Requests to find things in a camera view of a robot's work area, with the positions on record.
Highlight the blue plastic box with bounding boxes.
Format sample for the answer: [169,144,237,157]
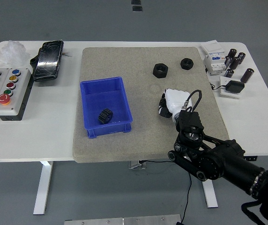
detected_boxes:
[79,76,134,139]

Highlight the black wrapped device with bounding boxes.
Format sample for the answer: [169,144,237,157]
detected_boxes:
[30,40,64,83]

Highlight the crumpled clear plastic bag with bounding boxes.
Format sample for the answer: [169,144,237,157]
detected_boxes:
[0,40,31,66]

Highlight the large black hex nut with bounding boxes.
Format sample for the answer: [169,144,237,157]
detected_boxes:
[152,62,169,79]

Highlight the white table leg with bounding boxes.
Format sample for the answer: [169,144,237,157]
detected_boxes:
[201,180,219,209]
[32,161,54,215]

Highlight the white circuit breaker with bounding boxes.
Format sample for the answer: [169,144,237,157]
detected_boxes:
[199,40,227,76]

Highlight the silver metal plate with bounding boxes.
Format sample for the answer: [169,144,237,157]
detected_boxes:
[64,214,183,225]

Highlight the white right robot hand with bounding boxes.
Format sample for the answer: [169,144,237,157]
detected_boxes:
[157,88,191,118]

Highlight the small black hex nut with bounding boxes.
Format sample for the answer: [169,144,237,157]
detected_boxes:
[180,57,194,70]

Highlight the grey-brown mat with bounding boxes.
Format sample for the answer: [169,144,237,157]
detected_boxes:
[72,46,230,164]

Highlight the white square plate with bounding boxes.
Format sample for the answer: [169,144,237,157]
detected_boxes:
[219,76,242,100]

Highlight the grey emergency-stop control box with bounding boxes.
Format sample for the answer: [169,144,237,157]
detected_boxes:
[0,68,33,122]

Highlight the black floor cable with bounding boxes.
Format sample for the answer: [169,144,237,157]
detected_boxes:
[140,160,193,225]

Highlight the black plug with cord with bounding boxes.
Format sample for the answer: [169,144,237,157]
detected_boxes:
[210,80,245,94]

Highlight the large black gear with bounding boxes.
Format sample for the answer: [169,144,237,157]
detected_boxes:
[98,108,114,124]

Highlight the grey under-table bracket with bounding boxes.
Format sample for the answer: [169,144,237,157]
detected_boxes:
[127,160,147,170]

